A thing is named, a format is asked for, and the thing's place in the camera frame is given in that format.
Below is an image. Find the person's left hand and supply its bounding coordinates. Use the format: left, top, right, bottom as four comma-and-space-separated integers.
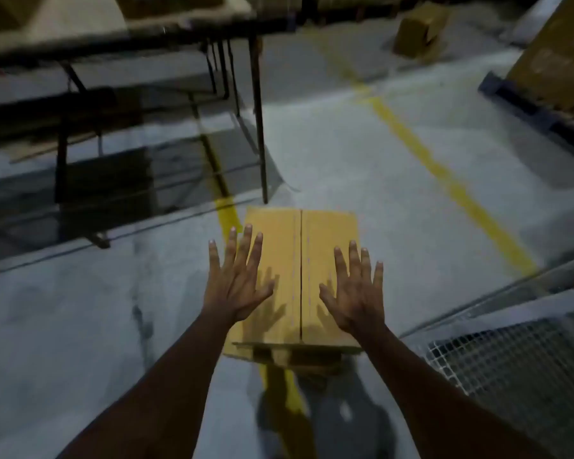
202, 223, 276, 326

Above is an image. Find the person's left forearm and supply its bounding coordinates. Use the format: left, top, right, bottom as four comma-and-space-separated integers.
57, 310, 238, 459

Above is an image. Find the person's right hand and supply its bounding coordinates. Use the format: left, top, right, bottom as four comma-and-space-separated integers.
318, 240, 386, 336

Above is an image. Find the yellow-brown cardboard box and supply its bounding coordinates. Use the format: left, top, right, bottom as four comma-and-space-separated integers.
222, 207, 364, 374

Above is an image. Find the white wire mesh shelf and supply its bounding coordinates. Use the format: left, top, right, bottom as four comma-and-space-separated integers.
401, 281, 574, 459

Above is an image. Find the dark-legged table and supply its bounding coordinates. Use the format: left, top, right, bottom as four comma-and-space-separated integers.
0, 0, 269, 249

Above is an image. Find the person's right forearm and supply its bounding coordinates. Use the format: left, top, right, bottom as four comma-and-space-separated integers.
351, 324, 556, 459

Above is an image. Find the small box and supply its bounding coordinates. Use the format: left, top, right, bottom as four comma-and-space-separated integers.
393, 1, 452, 61

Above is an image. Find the blue pallet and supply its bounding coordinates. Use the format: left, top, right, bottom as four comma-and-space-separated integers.
478, 71, 574, 158

